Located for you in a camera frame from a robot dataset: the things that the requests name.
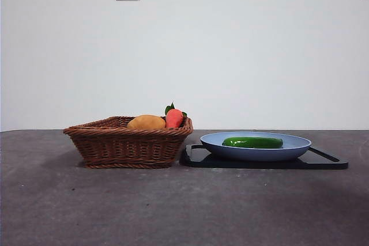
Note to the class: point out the green pepper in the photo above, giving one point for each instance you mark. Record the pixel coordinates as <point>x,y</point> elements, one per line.
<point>253,142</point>

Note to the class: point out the blue round plate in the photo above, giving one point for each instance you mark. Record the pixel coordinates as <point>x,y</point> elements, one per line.
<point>253,153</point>

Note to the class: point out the orange carrot with green leaves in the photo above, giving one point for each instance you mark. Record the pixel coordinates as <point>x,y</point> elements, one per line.
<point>174,118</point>

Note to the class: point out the brown wicker basket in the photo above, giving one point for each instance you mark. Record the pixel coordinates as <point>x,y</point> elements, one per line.
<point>121,148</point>

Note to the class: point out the black rectangular tray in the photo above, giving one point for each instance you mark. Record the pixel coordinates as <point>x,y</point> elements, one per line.
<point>259,165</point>

